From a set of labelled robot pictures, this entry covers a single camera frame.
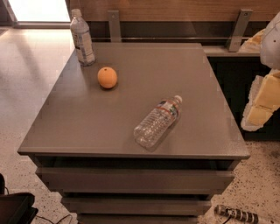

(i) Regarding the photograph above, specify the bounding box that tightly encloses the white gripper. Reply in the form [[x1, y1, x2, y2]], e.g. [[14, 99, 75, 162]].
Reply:
[[241, 69, 280, 131]]

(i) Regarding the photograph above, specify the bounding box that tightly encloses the blue labelled plastic bottle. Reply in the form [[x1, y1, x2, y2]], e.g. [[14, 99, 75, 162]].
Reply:
[[70, 9, 95, 66]]

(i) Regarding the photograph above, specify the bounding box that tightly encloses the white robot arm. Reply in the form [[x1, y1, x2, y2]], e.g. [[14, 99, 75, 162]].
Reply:
[[241, 12, 280, 131]]

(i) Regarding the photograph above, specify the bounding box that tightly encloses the clear plastic water bottle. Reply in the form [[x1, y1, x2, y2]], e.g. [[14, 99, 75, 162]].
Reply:
[[134, 95, 183, 149]]

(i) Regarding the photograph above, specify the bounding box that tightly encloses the orange fruit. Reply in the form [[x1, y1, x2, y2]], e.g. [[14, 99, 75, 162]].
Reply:
[[97, 66, 117, 89]]

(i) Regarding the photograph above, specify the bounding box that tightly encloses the grey drawer cabinet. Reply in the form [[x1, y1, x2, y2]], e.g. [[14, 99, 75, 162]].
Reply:
[[19, 43, 249, 224]]

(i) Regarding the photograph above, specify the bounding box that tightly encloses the black bag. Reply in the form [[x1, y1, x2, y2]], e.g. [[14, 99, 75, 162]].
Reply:
[[0, 174, 38, 224]]

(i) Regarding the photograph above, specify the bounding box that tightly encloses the right metal bracket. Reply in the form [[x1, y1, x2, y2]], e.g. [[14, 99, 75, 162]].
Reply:
[[226, 9, 253, 53]]

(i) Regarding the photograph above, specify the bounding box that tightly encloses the metal bracket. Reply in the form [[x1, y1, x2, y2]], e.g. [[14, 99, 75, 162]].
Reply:
[[108, 10, 122, 42], [226, 9, 253, 53]]

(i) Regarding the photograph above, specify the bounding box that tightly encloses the wooden wall shelf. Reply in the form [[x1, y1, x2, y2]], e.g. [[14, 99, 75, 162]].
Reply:
[[66, 0, 280, 55]]

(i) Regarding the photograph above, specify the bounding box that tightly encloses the left metal bracket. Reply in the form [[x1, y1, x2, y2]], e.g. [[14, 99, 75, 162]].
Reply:
[[108, 10, 122, 42]]

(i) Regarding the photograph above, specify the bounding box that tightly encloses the black cable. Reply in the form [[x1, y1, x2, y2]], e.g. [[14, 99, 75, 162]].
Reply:
[[35, 213, 74, 224]]

